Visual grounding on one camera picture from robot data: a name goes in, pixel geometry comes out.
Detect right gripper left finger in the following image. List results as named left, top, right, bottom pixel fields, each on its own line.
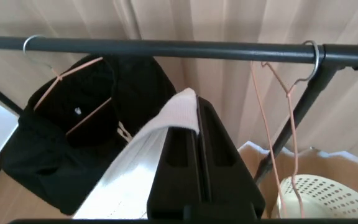
left=147, top=126, right=203, bottom=219

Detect white laundry basket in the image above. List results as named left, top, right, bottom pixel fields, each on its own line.
left=272, top=174, right=358, bottom=219

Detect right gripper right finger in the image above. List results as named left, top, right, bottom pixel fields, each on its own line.
left=196, top=95, right=266, bottom=219

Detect black shorts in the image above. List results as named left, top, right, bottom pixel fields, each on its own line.
left=1, top=54, right=177, bottom=216

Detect black clothes rack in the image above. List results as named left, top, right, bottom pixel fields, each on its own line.
left=0, top=34, right=358, bottom=186

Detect white printed garment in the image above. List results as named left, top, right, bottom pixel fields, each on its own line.
left=73, top=87, right=201, bottom=220

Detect pink clothes hanger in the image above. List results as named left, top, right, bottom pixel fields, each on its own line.
left=249, top=39, right=320, bottom=218
left=22, top=34, right=114, bottom=136

